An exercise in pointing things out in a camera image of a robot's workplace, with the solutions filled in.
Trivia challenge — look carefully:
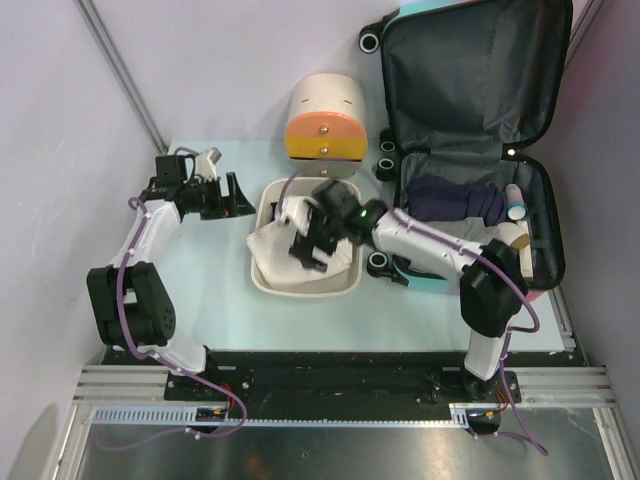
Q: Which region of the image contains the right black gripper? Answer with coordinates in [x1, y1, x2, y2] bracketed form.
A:
[290, 199, 346, 273]

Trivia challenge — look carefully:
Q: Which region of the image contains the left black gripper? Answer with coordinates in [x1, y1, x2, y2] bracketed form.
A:
[186, 173, 255, 221]

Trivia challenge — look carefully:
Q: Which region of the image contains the white towel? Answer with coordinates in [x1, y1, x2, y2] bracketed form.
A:
[246, 222, 356, 287]

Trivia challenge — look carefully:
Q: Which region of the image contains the white rectangular tray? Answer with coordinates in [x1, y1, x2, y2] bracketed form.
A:
[250, 177, 363, 297]

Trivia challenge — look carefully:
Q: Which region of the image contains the pink and teal kids suitcase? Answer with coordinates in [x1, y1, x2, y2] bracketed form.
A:
[358, 1, 573, 291]

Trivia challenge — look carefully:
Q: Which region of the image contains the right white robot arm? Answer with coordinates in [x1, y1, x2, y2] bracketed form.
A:
[274, 179, 528, 401]

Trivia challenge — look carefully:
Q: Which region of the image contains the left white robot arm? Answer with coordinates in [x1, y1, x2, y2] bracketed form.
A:
[86, 147, 256, 400]

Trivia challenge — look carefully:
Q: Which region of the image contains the cream round drawer cabinet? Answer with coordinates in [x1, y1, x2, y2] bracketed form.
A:
[284, 73, 368, 178]

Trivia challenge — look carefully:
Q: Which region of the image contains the navy folded garment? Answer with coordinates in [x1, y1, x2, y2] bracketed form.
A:
[406, 174, 507, 226]

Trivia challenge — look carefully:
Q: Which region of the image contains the grey folded garment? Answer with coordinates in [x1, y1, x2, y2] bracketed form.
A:
[426, 217, 500, 244]

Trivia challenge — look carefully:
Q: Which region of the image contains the white tube pink band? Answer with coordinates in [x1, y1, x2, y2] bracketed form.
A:
[504, 183, 527, 221]

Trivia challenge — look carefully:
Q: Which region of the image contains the cream rectangular bottle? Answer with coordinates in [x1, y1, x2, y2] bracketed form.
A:
[518, 245, 534, 280]

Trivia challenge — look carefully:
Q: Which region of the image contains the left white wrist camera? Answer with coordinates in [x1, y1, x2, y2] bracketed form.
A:
[193, 147, 222, 182]

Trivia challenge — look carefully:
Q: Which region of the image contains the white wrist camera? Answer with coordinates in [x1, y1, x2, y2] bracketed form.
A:
[274, 196, 318, 236]
[193, 147, 222, 182]

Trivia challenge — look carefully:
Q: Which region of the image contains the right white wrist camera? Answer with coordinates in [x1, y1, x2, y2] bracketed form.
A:
[274, 196, 318, 236]

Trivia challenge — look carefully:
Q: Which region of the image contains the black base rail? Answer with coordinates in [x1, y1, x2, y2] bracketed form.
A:
[102, 349, 584, 422]

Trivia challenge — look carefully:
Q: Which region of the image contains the grey slotted cable duct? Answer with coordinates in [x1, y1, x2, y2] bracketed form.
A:
[92, 404, 481, 428]

